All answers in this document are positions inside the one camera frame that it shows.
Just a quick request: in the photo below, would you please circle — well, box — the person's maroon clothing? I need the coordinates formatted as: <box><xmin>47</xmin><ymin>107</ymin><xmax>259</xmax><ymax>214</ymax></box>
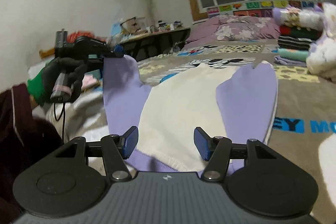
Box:
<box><xmin>0</xmin><ymin>116</ymin><xmax>62</xmax><ymax>214</ymax></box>

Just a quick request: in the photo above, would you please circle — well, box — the folded black striped garment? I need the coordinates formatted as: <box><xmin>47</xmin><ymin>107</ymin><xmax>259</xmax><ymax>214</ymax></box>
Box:
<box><xmin>277</xmin><ymin>35</ymin><xmax>317</xmax><ymax>51</ymax></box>

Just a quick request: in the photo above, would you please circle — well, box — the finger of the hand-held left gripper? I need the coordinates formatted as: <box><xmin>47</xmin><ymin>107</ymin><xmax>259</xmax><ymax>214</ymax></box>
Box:
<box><xmin>104</xmin><ymin>50</ymin><xmax>124</xmax><ymax>59</ymax></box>

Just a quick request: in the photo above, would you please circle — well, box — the folded red green sweater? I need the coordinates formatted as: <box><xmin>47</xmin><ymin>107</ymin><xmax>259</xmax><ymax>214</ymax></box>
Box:
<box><xmin>279</xmin><ymin>25</ymin><xmax>323</xmax><ymax>39</ymax></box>

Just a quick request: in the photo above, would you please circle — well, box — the white floral fleece garment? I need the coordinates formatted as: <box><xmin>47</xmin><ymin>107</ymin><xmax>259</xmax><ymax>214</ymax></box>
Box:
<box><xmin>306</xmin><ymin>2</ymin><xmax>336</xmax><ymax>80</ymax></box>

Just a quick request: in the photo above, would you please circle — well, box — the colourful letter tile headboard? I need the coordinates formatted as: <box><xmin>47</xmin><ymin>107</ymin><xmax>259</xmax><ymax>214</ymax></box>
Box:
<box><xmin>206</xmin><ymin>0</ymin><xmax>323</xmax><ymax>18</ymax></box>

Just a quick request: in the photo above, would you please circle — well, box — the person's left hand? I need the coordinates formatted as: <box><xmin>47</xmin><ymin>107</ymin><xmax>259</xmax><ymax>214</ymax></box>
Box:
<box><xmin>42</xmin><ymin>57</ymin><xmax>88</xmax><ymax>104</ymax></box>

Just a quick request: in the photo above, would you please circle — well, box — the black cable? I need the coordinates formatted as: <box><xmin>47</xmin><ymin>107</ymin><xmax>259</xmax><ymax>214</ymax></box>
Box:
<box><xmin>54</xmin><ymin>102</ymin><xmax>66</xmax><ymax>141</ymax></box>

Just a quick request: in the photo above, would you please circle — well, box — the clutter of small desk items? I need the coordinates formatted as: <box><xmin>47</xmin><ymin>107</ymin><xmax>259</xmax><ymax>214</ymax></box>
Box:
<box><xmin>147</xmin><ymin>20</ymin><xmax>184</xmax><ymax>33</ymax></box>

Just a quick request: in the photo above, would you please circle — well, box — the dark side desk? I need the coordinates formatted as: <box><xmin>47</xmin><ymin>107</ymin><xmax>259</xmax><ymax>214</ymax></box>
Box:
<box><xmin>119</xmin><ymin>27</ymin><xmax>192</xmax><ymax>62</ymax></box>

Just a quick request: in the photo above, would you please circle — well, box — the red knitted item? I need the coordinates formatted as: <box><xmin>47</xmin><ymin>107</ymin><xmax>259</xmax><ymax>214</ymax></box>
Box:
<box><xmin>67</xmin><ymin>32</ymin><xmax>95</xmax><ymax>42</ymax></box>

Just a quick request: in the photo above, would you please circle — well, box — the light blue bag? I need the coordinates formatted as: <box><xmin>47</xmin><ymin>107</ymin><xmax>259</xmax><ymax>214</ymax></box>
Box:
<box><xmin>112</xmin><ymin>22</ymin><xmax>123</xmax><ymax>43</ymax></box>

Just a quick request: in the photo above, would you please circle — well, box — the cardboard box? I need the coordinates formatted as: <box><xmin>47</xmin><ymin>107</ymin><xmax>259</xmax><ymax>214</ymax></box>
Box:
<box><xmin>121</xmin><ymin>17</ymin><xmax>146</xmax><ymax>35</ymax></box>

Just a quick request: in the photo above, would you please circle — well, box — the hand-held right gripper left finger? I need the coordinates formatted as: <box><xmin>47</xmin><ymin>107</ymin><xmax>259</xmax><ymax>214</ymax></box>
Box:
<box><xmin>56</xmin><ymin>126</ymin><xmax>139</xmax><ymax>182</ymax></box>

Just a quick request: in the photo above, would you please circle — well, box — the folded lavender garment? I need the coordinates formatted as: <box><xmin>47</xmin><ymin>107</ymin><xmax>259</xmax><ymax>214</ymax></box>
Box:
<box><xmin>274</xmin><ymin>55</ymin><xmax>307</xmax><ymax>67</ymax></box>

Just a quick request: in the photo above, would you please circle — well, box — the dark crumpled cloth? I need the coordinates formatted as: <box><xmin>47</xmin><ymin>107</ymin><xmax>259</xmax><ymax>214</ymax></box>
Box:
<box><xmin>161</xmin><ymin>42</ymin><xmax>184</xmax><ymax>55</ymax></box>

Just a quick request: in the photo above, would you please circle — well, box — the cartoon printed brown blanket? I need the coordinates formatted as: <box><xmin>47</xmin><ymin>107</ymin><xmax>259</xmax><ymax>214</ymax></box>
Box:
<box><xmin>28</xmin><ymin>39</ymin><xmax>336</xmax><ymax>224</ymax></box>

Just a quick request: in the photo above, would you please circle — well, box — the purple floral quilt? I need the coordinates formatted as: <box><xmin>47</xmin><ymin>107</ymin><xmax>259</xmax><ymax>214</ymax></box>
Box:
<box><xmin>185</xmin><ymin>15</ymin><xmax>281</xmax><ymax>50</ymax></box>

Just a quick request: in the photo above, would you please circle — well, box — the folded mint green garment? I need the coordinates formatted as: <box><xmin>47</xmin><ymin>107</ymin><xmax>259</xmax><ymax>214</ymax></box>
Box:
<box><xmin>277</xmin><ymin>48</ymin><xmax>311</xmax><ymax>62</ymax></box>

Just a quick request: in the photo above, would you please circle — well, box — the cream and lavender sequin sweatshirt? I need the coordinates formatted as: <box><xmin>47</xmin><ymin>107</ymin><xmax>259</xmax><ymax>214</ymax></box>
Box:
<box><xmin>102</xmin><ymin>55</ymin><xmax>279</xmax><ymax>178</ymax></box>

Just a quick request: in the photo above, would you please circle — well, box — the person's left forearm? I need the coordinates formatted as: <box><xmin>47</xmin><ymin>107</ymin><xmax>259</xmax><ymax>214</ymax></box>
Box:
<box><xmin>0</xmin><ymin>69</ymin><xmax>51</xmax><ymax>119</ymax></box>

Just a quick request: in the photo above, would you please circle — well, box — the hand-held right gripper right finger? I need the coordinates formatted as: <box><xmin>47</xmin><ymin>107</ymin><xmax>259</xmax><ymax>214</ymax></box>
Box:
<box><xmin>194</xmin><ymin>127</ymin><xmax>277</xmax><ymax>183</ymax></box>

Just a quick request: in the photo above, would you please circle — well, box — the rolled lavender flower garment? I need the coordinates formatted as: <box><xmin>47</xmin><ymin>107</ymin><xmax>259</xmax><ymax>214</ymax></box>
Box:
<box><xmin>272</xmin><ymin>5</ymin><xmax>324</xmax><ymax>31</ymax></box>

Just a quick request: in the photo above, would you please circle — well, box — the pink cloth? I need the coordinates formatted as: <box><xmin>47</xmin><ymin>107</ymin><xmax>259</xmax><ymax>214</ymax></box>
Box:
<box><xmin>82</xmin><ymin>75</ymin><xmax>101</xmax><ymax>93</ymax></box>

